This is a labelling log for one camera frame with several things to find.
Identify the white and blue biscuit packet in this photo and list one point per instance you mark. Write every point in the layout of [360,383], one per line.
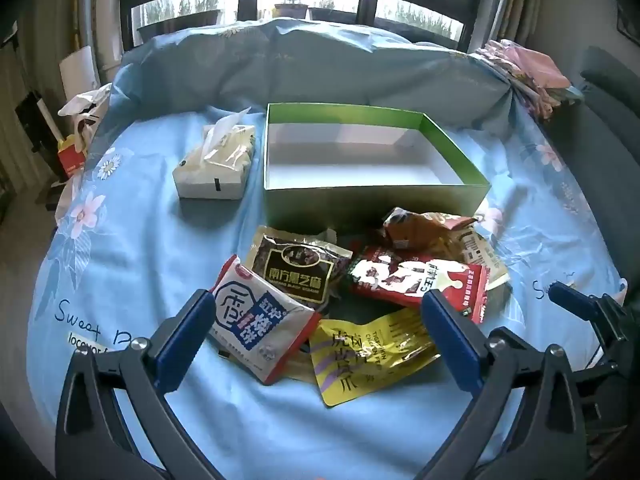
[260,320]

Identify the black device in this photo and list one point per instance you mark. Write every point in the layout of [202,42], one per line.
[37,120]

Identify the pink folded cloth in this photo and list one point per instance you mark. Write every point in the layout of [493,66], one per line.
[530,75]

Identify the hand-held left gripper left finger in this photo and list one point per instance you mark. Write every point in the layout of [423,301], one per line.
[187,340]

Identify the red and white snack packet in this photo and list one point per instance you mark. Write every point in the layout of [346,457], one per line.
[415,280]

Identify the yellow snack packet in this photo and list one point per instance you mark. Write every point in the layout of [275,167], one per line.
[360,355]

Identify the white plastic bag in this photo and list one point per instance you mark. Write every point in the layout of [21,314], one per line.
[85,105]

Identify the green cardboard box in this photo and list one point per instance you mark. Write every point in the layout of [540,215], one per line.
[350,210]

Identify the blue floral bedsheet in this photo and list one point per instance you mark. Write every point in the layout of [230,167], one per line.
[150,260]

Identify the grey chair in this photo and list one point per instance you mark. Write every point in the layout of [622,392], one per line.
[600,160]

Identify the brown and black snack packet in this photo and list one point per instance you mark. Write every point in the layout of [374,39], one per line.
[295,270]

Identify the beige curtain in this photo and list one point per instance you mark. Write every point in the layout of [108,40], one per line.
[75,5]
[515,0]

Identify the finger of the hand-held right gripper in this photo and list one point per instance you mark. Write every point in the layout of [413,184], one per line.
[575,296]

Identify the orange snack packet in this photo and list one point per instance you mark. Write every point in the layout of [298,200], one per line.
[415,230]

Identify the white tissue pack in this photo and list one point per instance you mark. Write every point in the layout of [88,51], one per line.
[215,170]

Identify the long dark planter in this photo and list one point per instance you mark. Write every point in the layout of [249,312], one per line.
[175,27]

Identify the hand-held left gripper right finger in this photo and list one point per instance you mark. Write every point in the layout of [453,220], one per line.
[450,340]

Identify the red carton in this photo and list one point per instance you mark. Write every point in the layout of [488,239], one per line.
[71,160]

